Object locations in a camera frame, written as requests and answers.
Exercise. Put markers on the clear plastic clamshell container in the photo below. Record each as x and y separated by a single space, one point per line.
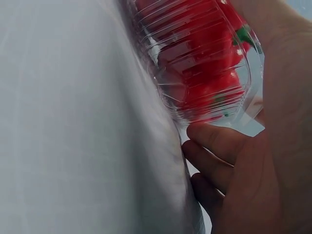
156 48

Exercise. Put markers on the pile of red strawberries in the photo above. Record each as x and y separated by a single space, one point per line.
204 73

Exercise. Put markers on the person's right hand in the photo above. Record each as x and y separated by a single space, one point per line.
273 170

